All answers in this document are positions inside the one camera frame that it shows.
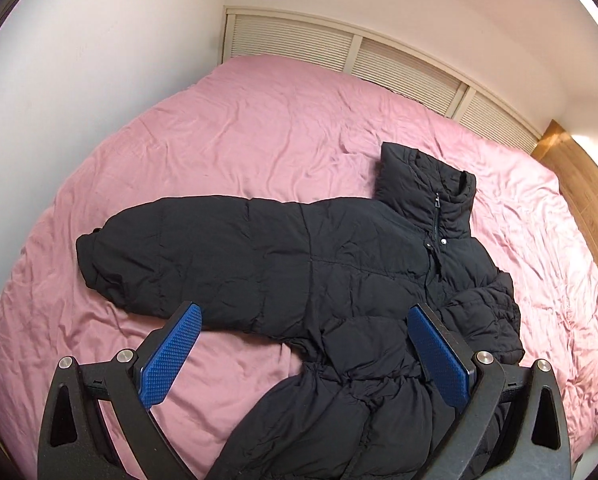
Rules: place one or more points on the pink bed sheet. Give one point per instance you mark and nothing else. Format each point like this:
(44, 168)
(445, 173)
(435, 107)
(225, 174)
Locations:
(254, 135)

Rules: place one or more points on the black puffer jacket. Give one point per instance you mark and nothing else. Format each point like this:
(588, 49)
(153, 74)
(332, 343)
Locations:
(304, 270)

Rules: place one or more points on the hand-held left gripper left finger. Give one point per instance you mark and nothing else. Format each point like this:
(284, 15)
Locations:
(171, 355)

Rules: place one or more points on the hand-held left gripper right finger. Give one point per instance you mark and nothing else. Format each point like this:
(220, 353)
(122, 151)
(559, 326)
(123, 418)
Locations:
(439, 355)

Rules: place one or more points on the cream louvered wall panel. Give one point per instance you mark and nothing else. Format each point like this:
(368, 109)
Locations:
(404, 67)

